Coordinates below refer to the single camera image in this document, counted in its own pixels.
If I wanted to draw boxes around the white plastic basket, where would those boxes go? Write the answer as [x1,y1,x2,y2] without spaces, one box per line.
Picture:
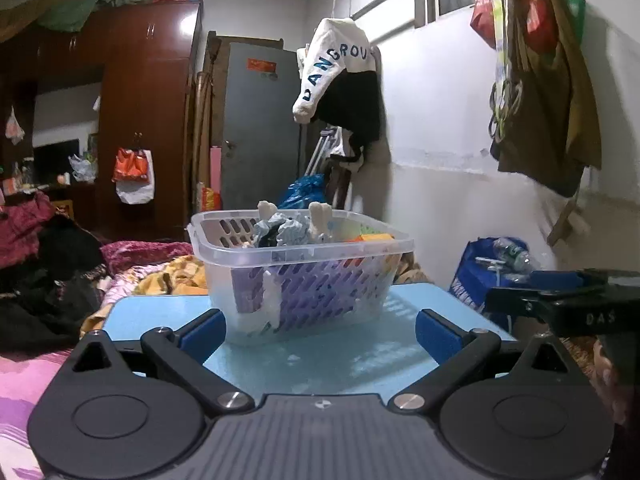
[186,210,414,344]

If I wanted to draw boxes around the purple tissue pack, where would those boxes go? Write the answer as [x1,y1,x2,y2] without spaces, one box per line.
[230,260,368,336]

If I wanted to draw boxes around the light blue cloth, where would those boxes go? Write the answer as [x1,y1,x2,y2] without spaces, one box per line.
[252,212,310,248]

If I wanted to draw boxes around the orange yellow tissue pack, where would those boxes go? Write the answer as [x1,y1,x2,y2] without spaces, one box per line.
[348,233,395,243]

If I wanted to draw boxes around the blue shopping bag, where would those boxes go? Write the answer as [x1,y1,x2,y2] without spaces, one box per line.
[448,237,540,316]

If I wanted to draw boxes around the pink floral bedding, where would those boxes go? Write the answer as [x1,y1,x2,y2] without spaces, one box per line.
[0,349,70,479]

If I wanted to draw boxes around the orange white hanging bag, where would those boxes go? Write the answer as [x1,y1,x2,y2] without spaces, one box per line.
[112,132,155,206]

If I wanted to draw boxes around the hanging brown bags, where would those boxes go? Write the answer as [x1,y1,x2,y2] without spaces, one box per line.
[471,0,602,198]

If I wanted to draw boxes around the red plaid blanket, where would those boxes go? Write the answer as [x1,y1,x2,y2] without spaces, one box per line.
[1,192,193,276]

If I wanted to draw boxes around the blue plastic bag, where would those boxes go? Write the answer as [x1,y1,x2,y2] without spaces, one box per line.
[278,174,326,210]

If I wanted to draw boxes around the grey metal door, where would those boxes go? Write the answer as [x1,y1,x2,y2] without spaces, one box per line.
[221,42,300,209]

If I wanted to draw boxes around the white black hanging hoodie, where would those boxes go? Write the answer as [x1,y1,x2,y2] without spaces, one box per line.
[292,18,382,171]

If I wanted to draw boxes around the dark red wooden wardrobe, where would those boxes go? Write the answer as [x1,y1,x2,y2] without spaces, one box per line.
[1,1,202,240]

